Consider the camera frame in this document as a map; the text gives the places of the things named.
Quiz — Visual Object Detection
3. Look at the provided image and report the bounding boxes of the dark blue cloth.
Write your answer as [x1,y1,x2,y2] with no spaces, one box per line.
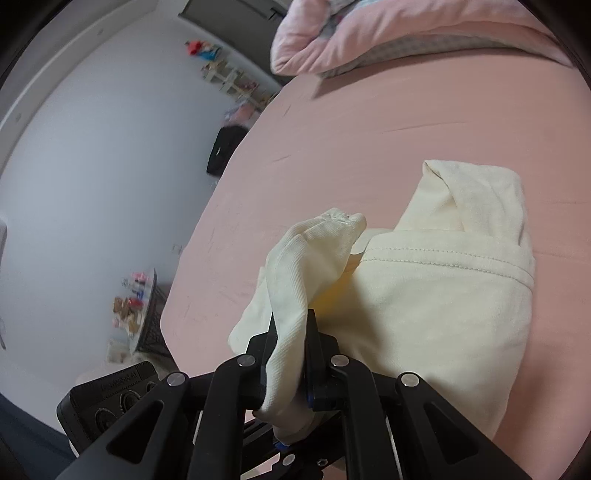
[0,394,75,480]

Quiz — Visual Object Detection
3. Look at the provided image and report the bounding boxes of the grey door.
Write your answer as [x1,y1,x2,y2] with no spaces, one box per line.
[179,0,296,23]

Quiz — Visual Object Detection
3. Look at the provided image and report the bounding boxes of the cream and pink sweatshirt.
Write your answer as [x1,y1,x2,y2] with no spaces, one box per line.
[228,159,536,472]

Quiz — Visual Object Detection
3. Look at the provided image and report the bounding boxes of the white shelf rack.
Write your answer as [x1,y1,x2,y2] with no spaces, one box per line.
[201,59,279,110]

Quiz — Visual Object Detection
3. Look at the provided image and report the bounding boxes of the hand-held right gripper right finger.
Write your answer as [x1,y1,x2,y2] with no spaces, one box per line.
[302,308,532,480]

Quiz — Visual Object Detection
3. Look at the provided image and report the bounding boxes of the colourful wall doll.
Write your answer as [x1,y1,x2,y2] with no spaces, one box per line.
[185,41,223,62]

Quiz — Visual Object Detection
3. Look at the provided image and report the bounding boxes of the pile of small toys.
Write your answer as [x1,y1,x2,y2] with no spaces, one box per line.
[107,271,155,363]

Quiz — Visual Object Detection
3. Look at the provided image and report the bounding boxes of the black wire basket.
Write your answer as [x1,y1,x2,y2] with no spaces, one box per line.
[134,271,174,358]

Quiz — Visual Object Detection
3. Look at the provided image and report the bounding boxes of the black bag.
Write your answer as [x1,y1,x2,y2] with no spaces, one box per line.
[205,124,251,177]

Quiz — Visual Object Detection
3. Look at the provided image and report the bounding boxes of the pink printed quilt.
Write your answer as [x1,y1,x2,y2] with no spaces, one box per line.
[270,0,575,79]

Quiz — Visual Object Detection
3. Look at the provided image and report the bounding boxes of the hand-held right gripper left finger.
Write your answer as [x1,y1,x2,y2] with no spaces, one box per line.
[55,313,280,480]

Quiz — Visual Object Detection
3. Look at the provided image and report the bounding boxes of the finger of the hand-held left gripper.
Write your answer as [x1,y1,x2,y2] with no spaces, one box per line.
[239,410,346,478]

